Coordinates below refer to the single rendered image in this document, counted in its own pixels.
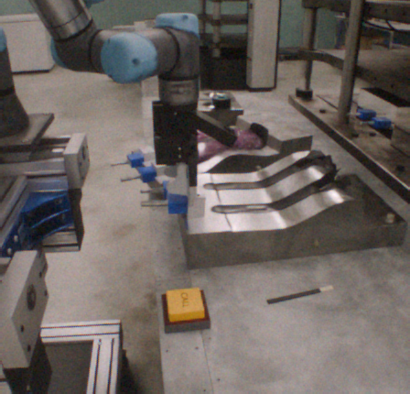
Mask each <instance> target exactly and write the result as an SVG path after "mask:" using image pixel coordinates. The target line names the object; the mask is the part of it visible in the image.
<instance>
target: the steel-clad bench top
mask: <svg viewBox="0 0 410 394"><path fill-rule="evenodd" d="M233 95H234V96H235V97H236V100H237V101H238V103H239V104H240V105H241V106H242V107H243V109H244V115H252V114H257V113H262V112H267V113H268V114H270V115H274V116H276V117H278V118H280V119H282V120H284V121H286V122H288V123H289V124H292V125H293V126H296V127H298V128H300V129H302V130H304V131H306V132H308V133H310V134H312V135H313V140H312V148H311V151H312V150H316V151H318V150H320V151H321V152H322V153H323V154H324V155H325V156H327V155H331V158H332V163H335V164H337V169H340V171H339V172H338V173H337V175H338V174H349V173H355V174H356V175H357V176H359V177H360V178H361V179H362V180H363V181H364V182H365V183H366V184H367V185H368V186H369V187H370V188H371V189H373V191H374V192H375V193H376V194H377V195H379V196H381V197H382V198H383V200H384V201H386V202H387V203H388V204H389V205H390V207H392V208H393V209H394V210H395V211H396V212H397V213H399V214H400V215H401V216H402V217H403V218H404V219H405V220H406V221H407V222H408V226H407V229H406V232H405V237H404V241H403V243H402V244H401V245H400V246H386V247H377V248H370V249H362V250H354V251H349V252H345V253H338V254H329V255H321V256H313V257H296V258H288V259H279V260H272V261H270V262H262V263H253V264H244V265H236V266H227V267H218V268H202V269H193V270H188V269H187V264H186V259H185V254H184V249H183V244H182V239H181V234H180V229H179V225H178V216H177V215H176V214H168V213H167V207H166V206H158V207H149V212H150V224H151V238H152V251H153V264H154V276H155V289H156V312H157V318H158V325H159V337H160V349H161V361H162V373H163V384H164V392H165V394H213V393H214V394H410V205H409V204H408V203H406V202H405V200H403V199H402V198H401V197H400V196H398V195H397V194H396V193H394V192H393V191H392V190H391V189H390V188H389V187H388V186H387V185H385V184H384V183H383V182H382V181H381V180H380V179H379V178H377V177H376V176H375V175H374V174H373V173H372V172H371V171H368V170H367V169H366V168H364V167H363V165H362V164H361V163H360V162H359V161H358V160H357V159H355V158H354V157H353V156H351V154H350V153H349V152H347V151H346V150H345V149H344V148H342V147H341V146H340V145H338V144H337V143H336V142H335V141H334V140H333V139H332V138H331V137H329V136H328V135H327V134H326V133H324V132H323V131H322V130H321V129H319V128H318V127H317V126H315V125H314V124H313V123H311V122H310V121H309V120H308V119H306V118H305V117H304V116H303V115H302V114H300V113H299V112H298V111H297V110H296V109H295V108H294V107H292V106H291V105H290V104H288V103H287V102H286V101H285V100H283V99H282V98H281V96H279V95H278V94H277V93H275V92H269V93H233ZM154 100H160V99H159V98H158V97H142V110H143V123H144V136H145V147H146V146H154V145H155V144H154V131H153V115H152V101H154ZM189 277H190V278H189ZM190 282H191V283H190ZM330 285H332V286H333V290H328V291H324V292H320V293H316V294H311V295H307V296H302V297H298V298H294V299H290V300H285V301H280V302H278V303H273V304H268V302H267V300H271V299H274V298H279V297H284V296H287V295H292V294H297V293H300V292H305V291H308V290H313V289H318V288H321V287H326V286H330ZM191 287H192V288H191ZM193 288H199V289H200V290H204V294H205V298H206V302H207V306H208V310H209V315H210V329H200V330H194V331H186V332H179V333H172V334H165V333H164V324H163V313H162V303H161V294H163V293H166V294H167V291H170V290H185V289H193ZM200 332H201V333H200ZM201 337H202V338H201ZM202 341H203V343H202ZM203 346H204V347H203ZM204 350H205V351H204ZM206 359H207V360H206ZM207 363H208V365H207ZM209 372H210V373H209ZM210 381H211V382H210ZM211 384H212V385H211Z"/></svg>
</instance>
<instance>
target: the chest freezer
mask: <svg viewBox="0 0 410 394"><path fill-rule="evenodd" d="M0 27H1V28H3V29H4V31H5V35H6V37H7V48H8V51H9V53H8V55H9V59H10V62H11V69H12V72H18V71H43V70H46V73H48V72H49V69H50V68H51V67H52V66H55V61H54V60H53V59H52V54H51V49H50V48H49V45H50V41H51V40H52V36H51V35H50V34H49V33H48V31H47V29H46V28H45V26H44V25H43V24H42V21H41V20H40V18H38V14H32V15H14V16H0Z"/></svg>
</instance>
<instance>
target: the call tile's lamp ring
mask: <svg viewBox="0 0 410 394"><path fill-rule="evenodd" d="M161 295H162V305H163V315H164V325H168V326H170V325H178V324H185V323H198V322H206V321H210V316H209V312H208V307H207V303H206V300H205V296H204V292H203V290H200V297H201V300H202V304H203V309H204V313H205V317H206V318H199V319H192V320H185V321H177V322H170V323H169V322H168V319H167V303H166V296H167V295H166V293H163V294H161Z"/></svg>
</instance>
